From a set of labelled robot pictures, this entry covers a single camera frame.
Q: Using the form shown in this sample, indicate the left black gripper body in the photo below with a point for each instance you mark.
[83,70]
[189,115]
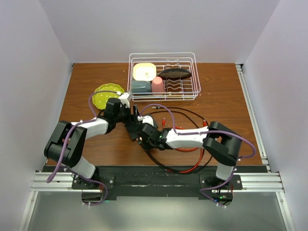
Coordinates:
[124,115]

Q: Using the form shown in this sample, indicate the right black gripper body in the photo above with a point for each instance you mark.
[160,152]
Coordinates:
[148,144]

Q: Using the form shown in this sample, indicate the black network switch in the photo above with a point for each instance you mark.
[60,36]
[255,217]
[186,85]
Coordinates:
[132,128]

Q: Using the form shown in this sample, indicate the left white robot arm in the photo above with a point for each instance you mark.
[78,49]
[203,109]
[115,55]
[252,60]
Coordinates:
[66,143]

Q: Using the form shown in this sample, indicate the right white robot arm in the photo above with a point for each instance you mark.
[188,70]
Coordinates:
[220,142]

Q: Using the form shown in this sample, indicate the green scalloped plate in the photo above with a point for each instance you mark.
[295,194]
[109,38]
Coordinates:
[99,100]

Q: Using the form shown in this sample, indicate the grey-blue cup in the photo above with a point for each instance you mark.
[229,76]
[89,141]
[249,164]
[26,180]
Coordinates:
[138,86]

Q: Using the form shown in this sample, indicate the pink plastic cup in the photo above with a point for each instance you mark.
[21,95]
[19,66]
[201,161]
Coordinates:
[157,86]

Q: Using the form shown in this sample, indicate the yellow square bowl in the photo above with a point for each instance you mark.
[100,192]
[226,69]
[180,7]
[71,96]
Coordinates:
[144,72]

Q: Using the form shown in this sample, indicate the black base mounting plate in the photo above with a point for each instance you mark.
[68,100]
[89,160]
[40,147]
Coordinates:
[151,181]

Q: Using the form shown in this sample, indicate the dark brown oval plate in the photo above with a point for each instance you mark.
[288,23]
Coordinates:
[175,73]

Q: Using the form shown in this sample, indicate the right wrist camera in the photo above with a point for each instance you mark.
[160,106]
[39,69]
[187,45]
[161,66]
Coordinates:
[146,119]

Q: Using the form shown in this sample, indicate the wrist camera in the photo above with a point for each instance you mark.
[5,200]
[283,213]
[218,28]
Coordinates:
[125,97]
[146,119]

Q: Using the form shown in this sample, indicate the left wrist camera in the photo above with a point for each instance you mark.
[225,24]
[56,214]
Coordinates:
[125,97]

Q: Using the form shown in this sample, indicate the white wire dish rack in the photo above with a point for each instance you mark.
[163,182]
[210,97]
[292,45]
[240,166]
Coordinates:
[175,90]

